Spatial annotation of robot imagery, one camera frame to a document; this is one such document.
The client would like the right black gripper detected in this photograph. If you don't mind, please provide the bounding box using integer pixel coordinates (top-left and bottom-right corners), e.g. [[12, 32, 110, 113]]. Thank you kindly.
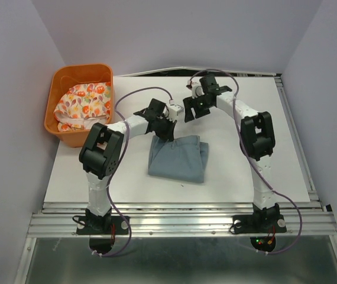
[[183, 93, 213, 122]]

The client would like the blue denim skirt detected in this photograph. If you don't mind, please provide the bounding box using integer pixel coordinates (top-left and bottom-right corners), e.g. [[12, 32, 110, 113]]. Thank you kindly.
[[148, 135, 209, 183]]

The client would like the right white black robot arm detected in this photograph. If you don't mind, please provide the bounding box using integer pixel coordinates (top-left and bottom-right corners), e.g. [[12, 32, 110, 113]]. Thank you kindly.
[[183, 75, 279, 234]]

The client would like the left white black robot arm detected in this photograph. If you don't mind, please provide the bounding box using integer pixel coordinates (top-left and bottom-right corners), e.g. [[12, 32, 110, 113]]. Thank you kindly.
[[74, 99, 183, 233]]

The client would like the floral orange white skirt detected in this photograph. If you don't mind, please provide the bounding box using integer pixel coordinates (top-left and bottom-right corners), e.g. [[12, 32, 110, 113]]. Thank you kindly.
[[53, 82, 112, 132]]

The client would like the orange plastic basket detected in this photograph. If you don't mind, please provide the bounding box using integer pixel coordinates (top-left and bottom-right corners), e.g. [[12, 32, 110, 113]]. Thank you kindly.
[[44, 63, 116, 148]]

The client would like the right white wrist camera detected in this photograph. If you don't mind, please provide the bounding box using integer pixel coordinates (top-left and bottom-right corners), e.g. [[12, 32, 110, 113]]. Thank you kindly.
[[186, 80, 204, 98]]

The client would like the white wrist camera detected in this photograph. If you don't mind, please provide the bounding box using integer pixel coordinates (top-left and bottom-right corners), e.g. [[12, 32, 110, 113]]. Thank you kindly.
[[186, 80, 204, 98], [166, 104, 184, 121]]

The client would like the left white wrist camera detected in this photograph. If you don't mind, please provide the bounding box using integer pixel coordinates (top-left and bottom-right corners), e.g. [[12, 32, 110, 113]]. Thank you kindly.
[[166, 104, 184, 121]]

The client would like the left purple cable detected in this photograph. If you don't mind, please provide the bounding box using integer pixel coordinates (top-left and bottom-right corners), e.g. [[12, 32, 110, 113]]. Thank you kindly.
[[106, 86, 175, 257]]

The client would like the purple cable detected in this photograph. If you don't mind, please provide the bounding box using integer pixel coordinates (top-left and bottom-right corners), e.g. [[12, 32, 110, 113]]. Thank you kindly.
[[106, 86, 175, 257], [187, 69, 303, 256]]

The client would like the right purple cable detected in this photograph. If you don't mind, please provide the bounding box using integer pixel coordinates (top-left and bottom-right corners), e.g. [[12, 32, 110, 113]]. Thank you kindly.
[[187, 69, 303, 256]]

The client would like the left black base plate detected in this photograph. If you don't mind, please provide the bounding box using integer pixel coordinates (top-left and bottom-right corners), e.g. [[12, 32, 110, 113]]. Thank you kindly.
[[74, 215, 129, 235]]

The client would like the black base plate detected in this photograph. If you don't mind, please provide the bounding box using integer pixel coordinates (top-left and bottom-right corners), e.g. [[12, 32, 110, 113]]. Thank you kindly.
[[74, 215, 129, 235], [229, 215, 287, 234]]

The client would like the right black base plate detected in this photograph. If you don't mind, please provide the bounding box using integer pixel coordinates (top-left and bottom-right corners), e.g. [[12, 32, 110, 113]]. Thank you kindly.
[[229, 215, 287, 234]]

